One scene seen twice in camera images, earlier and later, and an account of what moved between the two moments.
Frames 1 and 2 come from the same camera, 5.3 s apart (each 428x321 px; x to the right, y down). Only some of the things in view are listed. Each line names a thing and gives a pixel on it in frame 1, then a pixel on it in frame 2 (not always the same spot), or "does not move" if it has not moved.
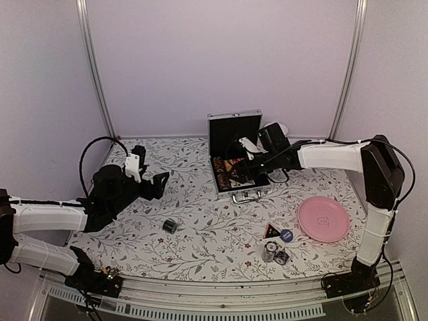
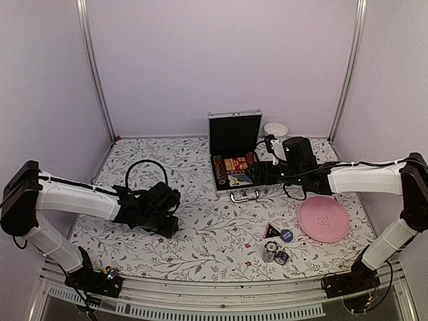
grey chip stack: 270,247 does not move
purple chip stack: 281,257 does not move
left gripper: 158,188 to 170,230
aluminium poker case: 225,128 does not move
